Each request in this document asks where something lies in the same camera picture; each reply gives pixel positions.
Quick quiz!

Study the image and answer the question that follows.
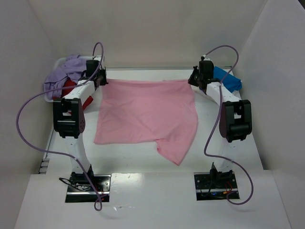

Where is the pink t shirt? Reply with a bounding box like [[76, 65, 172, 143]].
[[94, 79, 198, 166]]

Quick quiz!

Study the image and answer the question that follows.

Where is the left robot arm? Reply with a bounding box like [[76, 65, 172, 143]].
[[53, 60, 108, 183]]

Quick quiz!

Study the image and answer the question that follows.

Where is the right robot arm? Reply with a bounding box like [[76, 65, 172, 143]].
[[188, 56, 252, 172]]

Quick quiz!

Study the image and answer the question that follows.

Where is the purple t shirt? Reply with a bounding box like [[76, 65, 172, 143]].
[[43, 54, 86, 91]]

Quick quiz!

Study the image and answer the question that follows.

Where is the red t shirt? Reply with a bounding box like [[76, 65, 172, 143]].
[[52, 80, 95, 110]]

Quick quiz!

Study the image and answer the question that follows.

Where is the blue folded t shirt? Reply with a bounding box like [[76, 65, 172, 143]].
[[213, 66, 242, 93]]

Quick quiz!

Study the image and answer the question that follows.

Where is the white laundry basket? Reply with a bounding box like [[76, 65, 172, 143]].
[[44, 55, 99, 104]]

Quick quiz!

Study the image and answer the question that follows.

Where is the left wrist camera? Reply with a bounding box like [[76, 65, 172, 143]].
[[92, 56, 105, 69]]

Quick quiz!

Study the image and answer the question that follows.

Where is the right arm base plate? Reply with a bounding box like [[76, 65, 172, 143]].
[[194, 171, 240, 201]]

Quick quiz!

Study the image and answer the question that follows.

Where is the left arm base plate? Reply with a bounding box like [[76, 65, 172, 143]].
[[59, 175, 111, 203]]

